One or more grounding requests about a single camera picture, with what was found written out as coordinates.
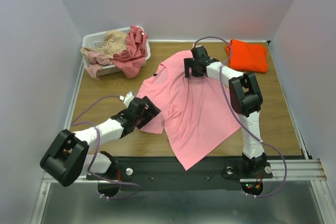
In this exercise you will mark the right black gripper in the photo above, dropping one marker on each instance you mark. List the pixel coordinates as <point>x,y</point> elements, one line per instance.
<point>189,64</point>

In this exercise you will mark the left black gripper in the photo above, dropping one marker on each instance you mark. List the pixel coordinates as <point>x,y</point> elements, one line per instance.
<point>150,113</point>

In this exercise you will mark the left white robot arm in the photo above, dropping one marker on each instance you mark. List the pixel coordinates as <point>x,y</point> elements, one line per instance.
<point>72,154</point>

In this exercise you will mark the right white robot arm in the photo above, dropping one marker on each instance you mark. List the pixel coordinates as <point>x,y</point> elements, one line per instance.
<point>245,100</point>

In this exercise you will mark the folded orange t shirt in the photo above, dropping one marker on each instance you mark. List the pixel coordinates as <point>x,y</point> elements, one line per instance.
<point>247,57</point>

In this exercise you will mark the dark red t shirt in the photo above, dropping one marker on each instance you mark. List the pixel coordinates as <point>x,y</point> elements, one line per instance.
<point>130,60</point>

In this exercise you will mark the dusty pink t shirt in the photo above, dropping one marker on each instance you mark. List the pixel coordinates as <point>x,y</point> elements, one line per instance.
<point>97,61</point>

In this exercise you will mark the beige t shirt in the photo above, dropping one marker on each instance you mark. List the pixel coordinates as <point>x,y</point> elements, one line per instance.
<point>108,42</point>

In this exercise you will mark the white plastic laundry basket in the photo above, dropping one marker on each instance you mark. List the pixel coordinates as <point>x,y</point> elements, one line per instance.
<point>112,68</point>

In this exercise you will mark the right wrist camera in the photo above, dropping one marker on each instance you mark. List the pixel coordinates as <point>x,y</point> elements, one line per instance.
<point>197,46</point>

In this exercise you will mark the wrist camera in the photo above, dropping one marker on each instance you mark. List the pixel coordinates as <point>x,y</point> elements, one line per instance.
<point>127,98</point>
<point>197,46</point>

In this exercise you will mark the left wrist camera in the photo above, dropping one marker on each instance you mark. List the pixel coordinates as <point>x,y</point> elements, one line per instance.
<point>127,98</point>

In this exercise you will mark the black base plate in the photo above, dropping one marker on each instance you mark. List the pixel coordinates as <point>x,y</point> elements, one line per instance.
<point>135,174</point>

